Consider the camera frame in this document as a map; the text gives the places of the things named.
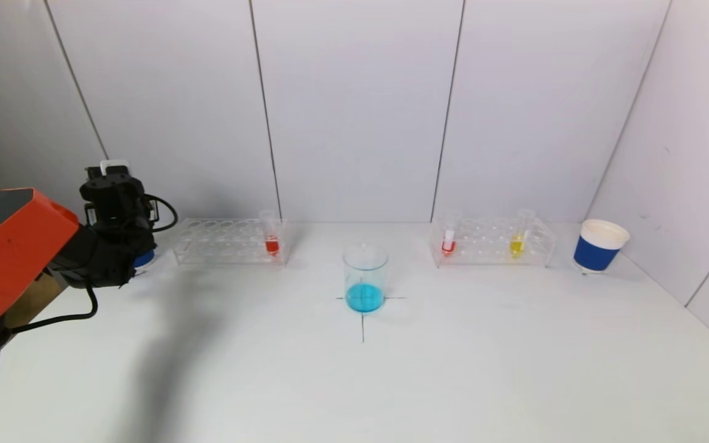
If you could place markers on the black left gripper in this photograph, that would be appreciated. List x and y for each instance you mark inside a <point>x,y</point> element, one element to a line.
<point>114,200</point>

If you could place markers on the blue and white paper cup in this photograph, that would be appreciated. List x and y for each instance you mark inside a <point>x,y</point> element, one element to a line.
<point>144,258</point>
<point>594,253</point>

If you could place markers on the clear glass beaker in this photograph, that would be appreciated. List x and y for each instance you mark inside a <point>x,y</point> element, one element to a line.
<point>365,289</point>

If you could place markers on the orange and black left arm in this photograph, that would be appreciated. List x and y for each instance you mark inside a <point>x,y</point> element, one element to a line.
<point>10,246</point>

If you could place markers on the clear acrylic test tube rack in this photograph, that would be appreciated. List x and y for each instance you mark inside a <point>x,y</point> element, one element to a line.
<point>231,249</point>
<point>484,249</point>

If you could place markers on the test tube with orange-red pigment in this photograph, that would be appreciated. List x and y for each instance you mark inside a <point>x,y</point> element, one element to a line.
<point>272,247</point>

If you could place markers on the white-labelled test tube red pigment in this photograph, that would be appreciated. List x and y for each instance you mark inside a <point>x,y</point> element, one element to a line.
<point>448,246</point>

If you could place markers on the test tube with yellow pigment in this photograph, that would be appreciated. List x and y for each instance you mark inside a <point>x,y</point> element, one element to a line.
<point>516,246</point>

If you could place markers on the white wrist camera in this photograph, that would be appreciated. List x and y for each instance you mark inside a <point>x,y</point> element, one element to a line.
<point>114,166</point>

